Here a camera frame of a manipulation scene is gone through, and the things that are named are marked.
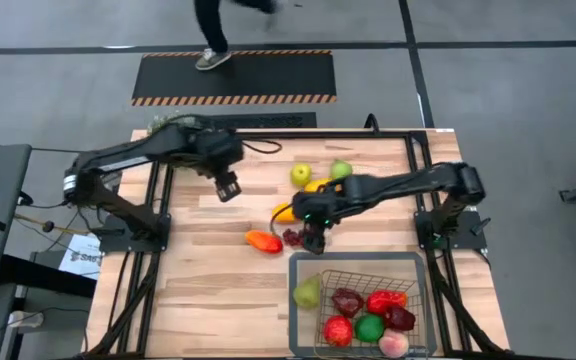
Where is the bright red pepper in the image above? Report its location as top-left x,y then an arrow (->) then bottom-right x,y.
366,289 -> 409,315

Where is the person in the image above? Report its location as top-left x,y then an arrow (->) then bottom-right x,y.
192,0 -> 282,72

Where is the yellow mango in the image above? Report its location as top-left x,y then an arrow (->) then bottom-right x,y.
303,177 -> 334,193

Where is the orange red pepper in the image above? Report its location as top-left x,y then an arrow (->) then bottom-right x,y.
245,229 -> 284,255

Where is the yellow-green apple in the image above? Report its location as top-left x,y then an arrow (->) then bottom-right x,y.
290,162 -> 313,188

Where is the pink peach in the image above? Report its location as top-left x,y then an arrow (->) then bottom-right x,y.
377,328 -> 411,359

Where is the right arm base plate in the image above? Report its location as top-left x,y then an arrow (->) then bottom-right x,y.
414,209 -> 489,251

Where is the red grape bunch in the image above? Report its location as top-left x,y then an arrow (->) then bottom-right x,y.
281,227 -> 307,248

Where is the black perforated strip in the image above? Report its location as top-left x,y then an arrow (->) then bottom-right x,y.
227,111 -> 318,129

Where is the orange mango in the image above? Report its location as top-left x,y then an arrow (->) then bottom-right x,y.
271,201 -> 298,225

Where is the red apple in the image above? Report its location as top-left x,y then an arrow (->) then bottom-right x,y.
322,314 -> 355,348

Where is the small green potted plant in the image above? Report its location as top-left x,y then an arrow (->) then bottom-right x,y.
146,112 -> 199,135

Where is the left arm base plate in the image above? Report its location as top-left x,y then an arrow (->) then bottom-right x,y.
98,213 -> 172,254

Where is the white printed paper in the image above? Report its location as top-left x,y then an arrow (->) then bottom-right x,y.
57,232 -> 104,281

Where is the black hazard-striped floor mat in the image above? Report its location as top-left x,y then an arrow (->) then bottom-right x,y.
130,48 -> 338,107

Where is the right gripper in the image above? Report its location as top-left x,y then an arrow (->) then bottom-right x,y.
291,188 -> 349,256

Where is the round green fruit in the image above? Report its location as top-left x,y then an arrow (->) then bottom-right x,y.
353,313 -> 386,344

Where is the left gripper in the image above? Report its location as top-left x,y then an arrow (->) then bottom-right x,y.
189,127 -> 245,204

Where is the green pear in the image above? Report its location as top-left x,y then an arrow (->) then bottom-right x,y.
292,273 -> 323,309
329,158 -> 354,180

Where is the metal wire basket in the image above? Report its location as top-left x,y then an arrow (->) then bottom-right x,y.
313,268 -> 430,359

